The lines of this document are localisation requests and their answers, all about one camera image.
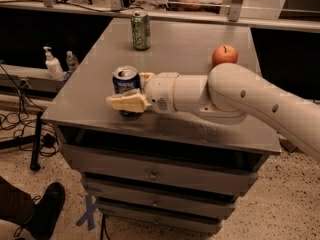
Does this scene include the top grey drawer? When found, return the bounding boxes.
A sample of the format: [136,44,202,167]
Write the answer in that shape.
[61,144,258,195]

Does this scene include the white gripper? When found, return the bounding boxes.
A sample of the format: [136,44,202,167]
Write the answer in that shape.
[106,72,179,114]

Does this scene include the grey metal railing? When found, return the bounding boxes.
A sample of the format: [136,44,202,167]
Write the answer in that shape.
[0,0,320,33]

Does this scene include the white pump sanitizer bottle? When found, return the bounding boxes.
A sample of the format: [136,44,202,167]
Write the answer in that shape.
[43,46,63,81]

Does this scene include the green soda can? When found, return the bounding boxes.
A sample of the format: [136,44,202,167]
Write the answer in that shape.
[131,9,151,50]

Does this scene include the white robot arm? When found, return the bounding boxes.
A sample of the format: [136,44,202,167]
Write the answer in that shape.
[106,63,320,161]

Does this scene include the blue pepsi can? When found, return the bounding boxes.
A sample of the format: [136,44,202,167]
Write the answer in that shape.
[111,65,143,118]

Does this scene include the red apple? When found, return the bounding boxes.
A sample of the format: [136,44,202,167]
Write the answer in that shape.
[212,45,238,66]

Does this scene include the black stand leg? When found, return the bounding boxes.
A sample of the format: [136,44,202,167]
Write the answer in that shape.
[0,112,42,171]

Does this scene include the grey drawer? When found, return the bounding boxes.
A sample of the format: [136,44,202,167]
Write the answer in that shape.
[96,200,221,235]
[61,144,258,195]
[81,177,235,219]

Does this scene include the bottom grey drawer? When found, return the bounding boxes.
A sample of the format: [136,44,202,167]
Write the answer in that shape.
[96,200,221,235]

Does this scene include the brown trouser leg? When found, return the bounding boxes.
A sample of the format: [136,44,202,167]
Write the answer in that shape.
[0,177,35,225]

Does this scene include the grey drawer cabinet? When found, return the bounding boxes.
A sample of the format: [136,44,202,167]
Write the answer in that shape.
[43,18,281,224]

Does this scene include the clear plastic water bottle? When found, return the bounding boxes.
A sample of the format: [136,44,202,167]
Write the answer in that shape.
[66,51,79,72]

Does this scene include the black floor cables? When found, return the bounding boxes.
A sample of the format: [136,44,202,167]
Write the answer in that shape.
[0,63,61,158]

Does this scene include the blue tape cross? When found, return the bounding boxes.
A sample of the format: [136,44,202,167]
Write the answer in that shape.
[75,194,107,234]

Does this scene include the black shoe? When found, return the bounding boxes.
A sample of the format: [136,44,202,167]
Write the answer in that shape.
[14,182,65,240]

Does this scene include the middle grey drawer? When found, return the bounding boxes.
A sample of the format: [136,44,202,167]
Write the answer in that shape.
[81,177,235,219]

